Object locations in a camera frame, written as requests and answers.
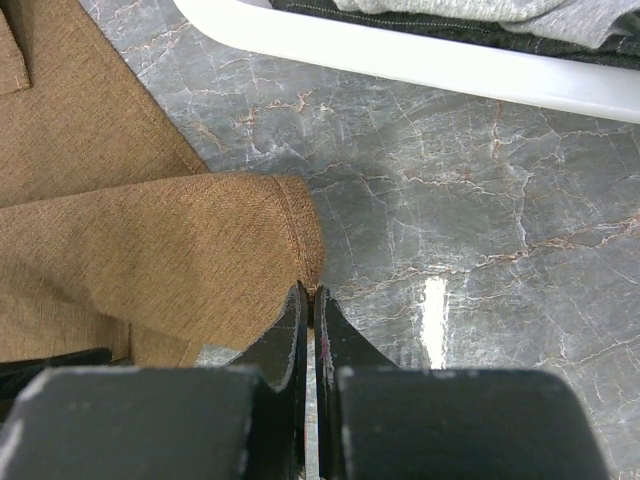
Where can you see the grey cloth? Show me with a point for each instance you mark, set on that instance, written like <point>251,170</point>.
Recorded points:
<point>585,23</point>

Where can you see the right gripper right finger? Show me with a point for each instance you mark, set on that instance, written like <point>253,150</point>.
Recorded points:
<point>377,420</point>

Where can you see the white plastic basket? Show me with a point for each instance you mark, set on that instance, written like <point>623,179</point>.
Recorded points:
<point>563,85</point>

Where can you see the black dark cloth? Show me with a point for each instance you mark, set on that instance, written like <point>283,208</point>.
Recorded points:
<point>618,51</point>

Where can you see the brown cloth napkin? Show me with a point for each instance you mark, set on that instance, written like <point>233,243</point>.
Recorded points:
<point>114,233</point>

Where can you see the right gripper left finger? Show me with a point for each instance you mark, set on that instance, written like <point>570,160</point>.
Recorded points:
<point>85,415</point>

